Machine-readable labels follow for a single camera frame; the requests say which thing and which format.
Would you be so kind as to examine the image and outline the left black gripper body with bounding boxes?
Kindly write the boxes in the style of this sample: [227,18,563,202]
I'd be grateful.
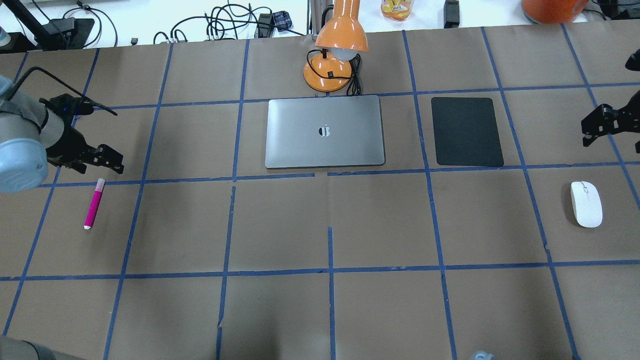
[47,93,98,173]

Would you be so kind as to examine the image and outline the pink highlighter pen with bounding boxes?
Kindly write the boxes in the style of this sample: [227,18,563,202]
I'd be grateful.
[83,178,106,231]

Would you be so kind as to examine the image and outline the white computer mouse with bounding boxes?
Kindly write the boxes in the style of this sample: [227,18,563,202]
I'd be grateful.
[570,181,603,228]

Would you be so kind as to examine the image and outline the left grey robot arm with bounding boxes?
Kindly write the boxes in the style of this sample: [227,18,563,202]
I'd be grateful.
[0,76,125,193]

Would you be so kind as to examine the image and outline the black mousepad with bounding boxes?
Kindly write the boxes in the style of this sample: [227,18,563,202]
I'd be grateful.
[430,96,505,167]

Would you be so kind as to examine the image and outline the black power adapter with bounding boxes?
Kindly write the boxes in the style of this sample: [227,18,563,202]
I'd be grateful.
[443,0,461,28]

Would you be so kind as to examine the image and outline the silver closed laptop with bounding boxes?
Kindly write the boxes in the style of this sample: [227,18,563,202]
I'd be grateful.
[264,95,386,169]

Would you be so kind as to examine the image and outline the orange desk lamp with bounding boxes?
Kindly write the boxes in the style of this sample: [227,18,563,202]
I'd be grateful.
[302,0,370,96]

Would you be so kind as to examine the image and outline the black lamp cable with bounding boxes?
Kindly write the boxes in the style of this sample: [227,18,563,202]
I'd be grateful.
[306,49,363,97]

